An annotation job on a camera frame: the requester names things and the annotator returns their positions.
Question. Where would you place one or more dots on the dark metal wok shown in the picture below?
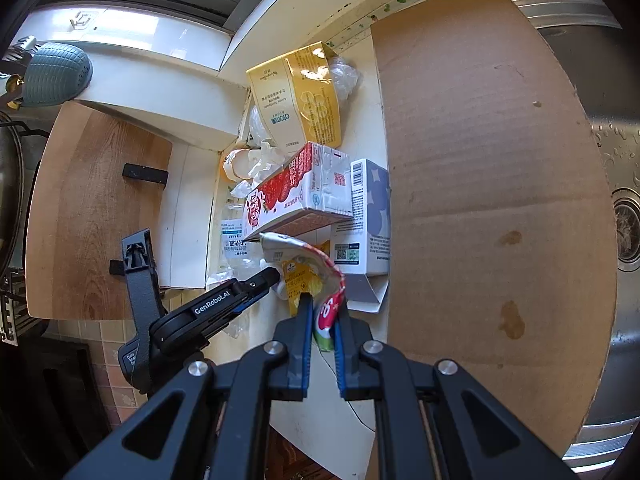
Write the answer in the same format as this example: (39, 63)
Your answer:
(10, 200)

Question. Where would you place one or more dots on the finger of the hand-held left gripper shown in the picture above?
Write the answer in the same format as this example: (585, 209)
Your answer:
(260, 280)

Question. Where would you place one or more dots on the blue plastic colander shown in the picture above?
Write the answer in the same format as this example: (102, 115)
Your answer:
(57, 75)

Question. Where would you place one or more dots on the yellow snack packet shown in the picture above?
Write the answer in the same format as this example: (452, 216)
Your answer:
(300, 280)

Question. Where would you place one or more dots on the yellow white carton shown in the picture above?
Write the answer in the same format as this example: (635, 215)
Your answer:
(300, 105)

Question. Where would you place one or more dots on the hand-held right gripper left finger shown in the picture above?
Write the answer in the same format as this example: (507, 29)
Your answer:
(307, 360)

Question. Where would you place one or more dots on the small orange white container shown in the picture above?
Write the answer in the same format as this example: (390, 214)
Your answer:
(234, 165)

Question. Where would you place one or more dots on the crumpled white plastic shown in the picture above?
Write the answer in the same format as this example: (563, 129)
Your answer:
(262, 165)

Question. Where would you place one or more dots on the blue white starry box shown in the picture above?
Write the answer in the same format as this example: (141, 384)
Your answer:
(372, 210)

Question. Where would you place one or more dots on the crumpled clear plastic wrap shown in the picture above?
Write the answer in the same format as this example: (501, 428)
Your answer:
(345, 77)

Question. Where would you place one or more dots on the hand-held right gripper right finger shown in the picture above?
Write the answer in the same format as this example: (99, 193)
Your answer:
(341, 365)

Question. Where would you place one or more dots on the sink drain strainer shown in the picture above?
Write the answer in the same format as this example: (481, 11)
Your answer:
(627, 230)

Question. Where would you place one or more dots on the stainless steel sink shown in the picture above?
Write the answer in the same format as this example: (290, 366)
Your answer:
(620, 150)

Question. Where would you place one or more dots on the metal stove grate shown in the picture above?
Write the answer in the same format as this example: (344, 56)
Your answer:
(10, 310)

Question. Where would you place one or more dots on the red strawberry milk carton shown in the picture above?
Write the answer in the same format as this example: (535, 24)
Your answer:
(290, 185)

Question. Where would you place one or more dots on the clear plastic bottle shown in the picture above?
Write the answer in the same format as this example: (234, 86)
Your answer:
(232, 240)

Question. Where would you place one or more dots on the red white wrapper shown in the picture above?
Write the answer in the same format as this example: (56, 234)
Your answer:
(300, 250)

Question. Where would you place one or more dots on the brown cardboard sheet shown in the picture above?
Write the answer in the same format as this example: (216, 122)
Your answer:
(490, 160)

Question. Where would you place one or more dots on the wooden cutting board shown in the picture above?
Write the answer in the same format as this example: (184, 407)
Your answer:
(90, 200)

